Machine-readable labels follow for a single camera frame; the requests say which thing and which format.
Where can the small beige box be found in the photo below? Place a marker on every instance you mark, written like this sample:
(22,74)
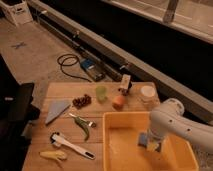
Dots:
(125,84)

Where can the yellow plastic tray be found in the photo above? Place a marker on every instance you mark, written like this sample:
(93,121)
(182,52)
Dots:
(121,151)

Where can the orange round fruit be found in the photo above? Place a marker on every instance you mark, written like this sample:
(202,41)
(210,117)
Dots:
(118,102)

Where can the black chair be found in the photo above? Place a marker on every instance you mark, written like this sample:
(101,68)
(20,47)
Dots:
(16,109)

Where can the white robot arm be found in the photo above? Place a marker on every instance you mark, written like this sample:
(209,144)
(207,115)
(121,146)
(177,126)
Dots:
(168,118)

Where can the blue electronic box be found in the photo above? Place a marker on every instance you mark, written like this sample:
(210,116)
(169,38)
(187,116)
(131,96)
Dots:
(87,64)

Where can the white storage crate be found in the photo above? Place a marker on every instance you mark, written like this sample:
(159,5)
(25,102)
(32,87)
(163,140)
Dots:
(18,14)

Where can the wooden board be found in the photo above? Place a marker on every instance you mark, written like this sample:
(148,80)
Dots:
(65,125)

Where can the green chili pepper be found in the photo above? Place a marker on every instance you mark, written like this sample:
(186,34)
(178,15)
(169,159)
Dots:
(83,126)

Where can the dark red grape bunch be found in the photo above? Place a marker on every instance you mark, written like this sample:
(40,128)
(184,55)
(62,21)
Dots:
(81,101)

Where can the yellow corn cob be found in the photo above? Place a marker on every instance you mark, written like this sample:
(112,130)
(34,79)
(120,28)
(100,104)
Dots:
(55,155)

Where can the grey folded cloth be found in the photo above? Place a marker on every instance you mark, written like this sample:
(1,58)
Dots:
(56,108)

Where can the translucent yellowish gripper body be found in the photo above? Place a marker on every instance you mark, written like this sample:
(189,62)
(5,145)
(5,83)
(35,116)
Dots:
(154,144)

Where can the white lidded jar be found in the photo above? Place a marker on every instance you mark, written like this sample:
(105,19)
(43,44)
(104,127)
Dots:
(147,93)

